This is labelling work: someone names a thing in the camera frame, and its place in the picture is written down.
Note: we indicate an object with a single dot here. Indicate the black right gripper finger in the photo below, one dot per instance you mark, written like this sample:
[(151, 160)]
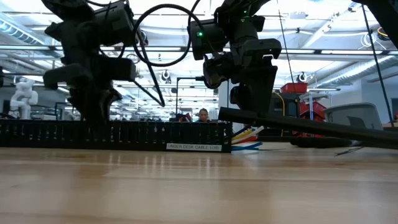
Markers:
[(261, 93), (235, 95)]

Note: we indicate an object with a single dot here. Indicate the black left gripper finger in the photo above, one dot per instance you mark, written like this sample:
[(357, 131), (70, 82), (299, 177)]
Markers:
[(109, 105), (84, 105)]

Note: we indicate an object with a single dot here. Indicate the black duct cover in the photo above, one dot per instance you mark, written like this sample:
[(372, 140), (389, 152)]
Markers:
[(311, 126)]

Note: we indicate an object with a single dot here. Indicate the brown zip tie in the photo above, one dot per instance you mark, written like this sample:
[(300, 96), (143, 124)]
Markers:
[(348, 151)]

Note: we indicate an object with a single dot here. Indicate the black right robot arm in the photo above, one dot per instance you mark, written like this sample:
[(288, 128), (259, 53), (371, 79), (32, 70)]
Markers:
[(211, 40)]

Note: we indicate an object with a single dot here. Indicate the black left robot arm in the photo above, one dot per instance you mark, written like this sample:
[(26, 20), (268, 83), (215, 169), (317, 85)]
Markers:
[(77, 9)]

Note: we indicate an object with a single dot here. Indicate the white building column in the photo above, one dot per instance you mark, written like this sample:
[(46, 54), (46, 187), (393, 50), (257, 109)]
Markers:
[(224, 99)]

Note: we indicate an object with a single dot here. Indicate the black monitor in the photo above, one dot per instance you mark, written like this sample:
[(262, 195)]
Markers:
[(290, 107)]

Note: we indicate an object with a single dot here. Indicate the red plastic bin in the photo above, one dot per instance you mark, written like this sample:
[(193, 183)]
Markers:
[(293, 88)]

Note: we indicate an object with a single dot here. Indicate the person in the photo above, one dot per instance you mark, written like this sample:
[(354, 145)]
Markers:
[(203, 115)]

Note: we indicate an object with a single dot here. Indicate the red bin rack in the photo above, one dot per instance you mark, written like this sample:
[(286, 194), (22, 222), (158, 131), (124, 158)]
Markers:
[(314, 109)]

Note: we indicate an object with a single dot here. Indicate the overhead light bar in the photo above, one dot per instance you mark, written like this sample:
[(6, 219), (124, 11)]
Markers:
[(342, 51)]

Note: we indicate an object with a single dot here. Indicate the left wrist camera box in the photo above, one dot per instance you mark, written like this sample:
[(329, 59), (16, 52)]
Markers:
[(65, 74)]

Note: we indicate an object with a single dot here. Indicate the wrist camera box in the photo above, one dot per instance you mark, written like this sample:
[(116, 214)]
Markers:
[(261, 49), (65, 74)]

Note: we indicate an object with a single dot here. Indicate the black station frame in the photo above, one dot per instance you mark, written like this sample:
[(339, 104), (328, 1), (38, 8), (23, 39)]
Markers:
[(186, 78)]

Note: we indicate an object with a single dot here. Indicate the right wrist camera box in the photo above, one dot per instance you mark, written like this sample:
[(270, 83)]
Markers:
[(261, 49)]

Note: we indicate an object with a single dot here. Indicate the silver spiral ceiling duct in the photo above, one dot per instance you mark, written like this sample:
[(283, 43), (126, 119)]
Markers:
[(357, 73)]

